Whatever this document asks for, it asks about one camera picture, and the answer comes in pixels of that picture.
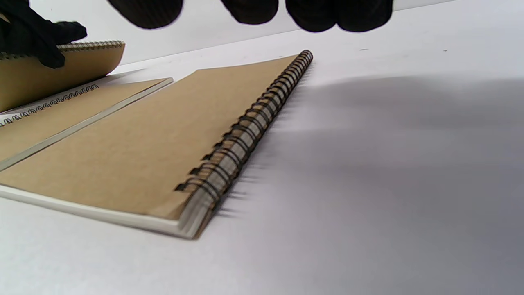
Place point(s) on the person's left hand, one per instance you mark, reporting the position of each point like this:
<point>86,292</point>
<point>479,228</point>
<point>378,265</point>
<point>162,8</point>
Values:
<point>24,28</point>

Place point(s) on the person's right hand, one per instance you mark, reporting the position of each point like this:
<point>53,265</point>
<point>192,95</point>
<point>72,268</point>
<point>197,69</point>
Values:
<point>327,14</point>

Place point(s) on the brown spiral notebook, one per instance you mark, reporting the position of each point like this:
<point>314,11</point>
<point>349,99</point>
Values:
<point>61,116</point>
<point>143,155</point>
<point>69,73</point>

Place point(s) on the white backdrop board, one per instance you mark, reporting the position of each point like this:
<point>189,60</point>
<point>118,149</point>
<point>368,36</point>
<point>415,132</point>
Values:
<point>204,41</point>

